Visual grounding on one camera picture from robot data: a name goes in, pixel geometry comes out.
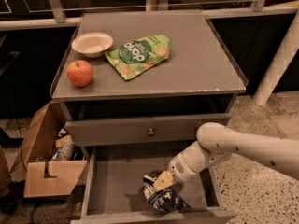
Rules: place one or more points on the grey top drawer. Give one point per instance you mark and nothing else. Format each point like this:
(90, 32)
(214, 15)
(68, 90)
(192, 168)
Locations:
(135, 130)

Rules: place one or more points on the blue chip bag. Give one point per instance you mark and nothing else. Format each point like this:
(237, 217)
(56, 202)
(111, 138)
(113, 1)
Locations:
(166, 200)

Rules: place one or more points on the metal railing frame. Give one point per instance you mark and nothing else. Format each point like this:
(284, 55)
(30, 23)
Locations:
(22, 14)

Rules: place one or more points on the wrapped items in box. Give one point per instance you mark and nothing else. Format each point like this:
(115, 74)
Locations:
(65, 149)

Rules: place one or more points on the brown cardboard box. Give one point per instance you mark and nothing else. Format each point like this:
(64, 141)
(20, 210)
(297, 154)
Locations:
(45, 178)

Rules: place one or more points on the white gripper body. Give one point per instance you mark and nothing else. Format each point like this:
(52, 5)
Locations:
(183, 165)

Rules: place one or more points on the white diagonal pole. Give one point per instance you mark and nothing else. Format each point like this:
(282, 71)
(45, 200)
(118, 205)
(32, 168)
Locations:
(282, 59)

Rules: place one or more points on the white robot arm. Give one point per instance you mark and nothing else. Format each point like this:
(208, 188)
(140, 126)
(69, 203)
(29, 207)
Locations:
(215, 143)

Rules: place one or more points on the white paper bowl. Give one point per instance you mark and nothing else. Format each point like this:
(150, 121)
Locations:
(92, 45)

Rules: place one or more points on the grey drawer cabinet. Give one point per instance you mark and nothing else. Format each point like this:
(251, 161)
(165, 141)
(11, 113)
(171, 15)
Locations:
(199, 77)

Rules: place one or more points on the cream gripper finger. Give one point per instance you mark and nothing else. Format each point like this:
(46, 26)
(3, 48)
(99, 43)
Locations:
(165, 180)

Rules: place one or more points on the open grey middle drawer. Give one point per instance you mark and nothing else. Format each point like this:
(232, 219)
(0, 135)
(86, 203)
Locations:
(114, 188)

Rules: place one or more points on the round metal drawer knob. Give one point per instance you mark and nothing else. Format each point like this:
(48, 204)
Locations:
(151, 132)

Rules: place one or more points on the green chip bag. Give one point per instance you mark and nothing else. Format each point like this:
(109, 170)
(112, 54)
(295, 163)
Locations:
(136, 57)

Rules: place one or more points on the red apple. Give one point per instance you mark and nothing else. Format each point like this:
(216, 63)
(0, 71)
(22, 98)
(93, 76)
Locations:
(80, 73)

